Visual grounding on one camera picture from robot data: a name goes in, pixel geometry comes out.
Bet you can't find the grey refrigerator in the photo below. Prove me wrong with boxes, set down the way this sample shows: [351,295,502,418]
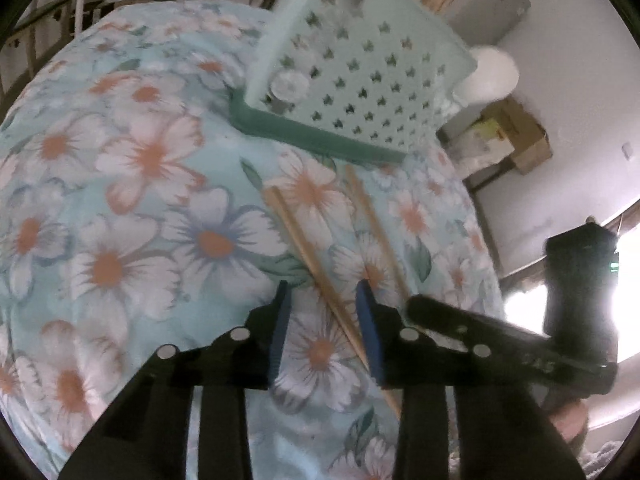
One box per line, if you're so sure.
[442,0,532,53]

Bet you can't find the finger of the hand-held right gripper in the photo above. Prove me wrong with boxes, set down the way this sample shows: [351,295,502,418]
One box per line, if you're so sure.
[407,294,618,397]

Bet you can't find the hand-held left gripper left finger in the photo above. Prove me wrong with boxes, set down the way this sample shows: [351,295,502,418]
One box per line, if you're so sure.
[57,280,293,480]

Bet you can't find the white ceramic spoon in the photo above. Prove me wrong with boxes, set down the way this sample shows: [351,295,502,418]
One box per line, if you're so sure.
[452,45,520,108]

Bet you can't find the large cardboard box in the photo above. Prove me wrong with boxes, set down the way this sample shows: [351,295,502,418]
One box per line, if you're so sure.
[477,97,553,176]

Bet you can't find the wooden chair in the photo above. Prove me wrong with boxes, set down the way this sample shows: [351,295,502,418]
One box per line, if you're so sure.
[0,0,76,106]

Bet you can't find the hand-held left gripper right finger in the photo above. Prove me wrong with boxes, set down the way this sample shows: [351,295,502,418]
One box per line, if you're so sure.
[354,280,586,480]

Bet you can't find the wooden chopstick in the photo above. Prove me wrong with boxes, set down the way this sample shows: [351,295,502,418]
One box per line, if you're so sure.
[344,165,413,301]
[262,187,403,418]

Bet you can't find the mint green utensil holder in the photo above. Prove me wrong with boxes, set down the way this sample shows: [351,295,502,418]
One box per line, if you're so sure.
[227,0,478,166]

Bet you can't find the white printed sack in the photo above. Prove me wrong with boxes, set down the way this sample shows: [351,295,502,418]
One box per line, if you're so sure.
[447,120,516,176]

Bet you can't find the floral blue blanket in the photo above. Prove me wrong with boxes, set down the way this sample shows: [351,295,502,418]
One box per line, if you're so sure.
[0,0,503,480]

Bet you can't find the person's right hand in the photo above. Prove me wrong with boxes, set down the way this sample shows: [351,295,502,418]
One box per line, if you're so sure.
[550,400,590,453]

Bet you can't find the fluffy pale rug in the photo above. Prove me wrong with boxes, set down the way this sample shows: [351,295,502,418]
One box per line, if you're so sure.
[575,440,626,480]

